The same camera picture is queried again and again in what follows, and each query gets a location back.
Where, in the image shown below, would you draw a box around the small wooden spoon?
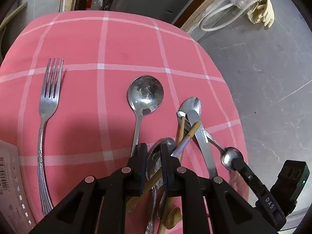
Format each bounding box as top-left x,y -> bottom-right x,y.
165,207 -> 183,230

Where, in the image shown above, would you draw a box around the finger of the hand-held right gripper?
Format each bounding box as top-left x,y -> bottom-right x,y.
231,156 -> 268,201

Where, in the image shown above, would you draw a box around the beige tube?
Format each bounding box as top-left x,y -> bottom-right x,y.
0,2 -> 28,30

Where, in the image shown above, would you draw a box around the wooden chopstick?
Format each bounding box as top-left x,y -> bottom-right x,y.
125,121 -> 201,215
157,111 -> 188,234

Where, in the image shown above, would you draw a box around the brown wooden board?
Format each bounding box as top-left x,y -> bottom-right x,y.
173,0 -> 236,33

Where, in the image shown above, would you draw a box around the white hose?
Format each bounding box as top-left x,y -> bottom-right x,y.
200,0 -> 246,32

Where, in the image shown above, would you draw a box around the oval steel spoon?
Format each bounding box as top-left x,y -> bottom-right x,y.
145,138 -> 176,234

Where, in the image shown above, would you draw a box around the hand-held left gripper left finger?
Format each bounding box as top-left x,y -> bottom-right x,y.
29,143 -> 148,234

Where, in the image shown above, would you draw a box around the small round steel spoon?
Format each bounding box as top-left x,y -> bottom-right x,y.
203,129 -> 244,171

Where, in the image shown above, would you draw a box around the red and white packet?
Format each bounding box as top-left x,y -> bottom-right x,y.
86,0 -> 108,10

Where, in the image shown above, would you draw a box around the pointed steel teaspoon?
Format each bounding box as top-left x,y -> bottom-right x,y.
179,97 -> 203,127

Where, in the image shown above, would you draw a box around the large round steel spoon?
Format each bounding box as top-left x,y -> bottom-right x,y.
127,75 -> 164,158

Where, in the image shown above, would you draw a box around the pink plaid tablecloth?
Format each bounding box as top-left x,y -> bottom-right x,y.
0,11 -> 249,234

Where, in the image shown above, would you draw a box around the steel butter knife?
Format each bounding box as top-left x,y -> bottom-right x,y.
187,110 -> 218,179

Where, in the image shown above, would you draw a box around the lavender perforated utensil basket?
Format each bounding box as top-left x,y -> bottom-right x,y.
0,140 -> 37,234

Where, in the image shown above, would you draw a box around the steel fork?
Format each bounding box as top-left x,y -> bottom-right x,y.
37,58 -> 64,216

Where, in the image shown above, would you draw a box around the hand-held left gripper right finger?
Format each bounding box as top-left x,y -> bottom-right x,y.
160,143 -> 279,234

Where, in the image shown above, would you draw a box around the yellow rubber gloves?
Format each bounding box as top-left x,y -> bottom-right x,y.
233,0 -> 275,28

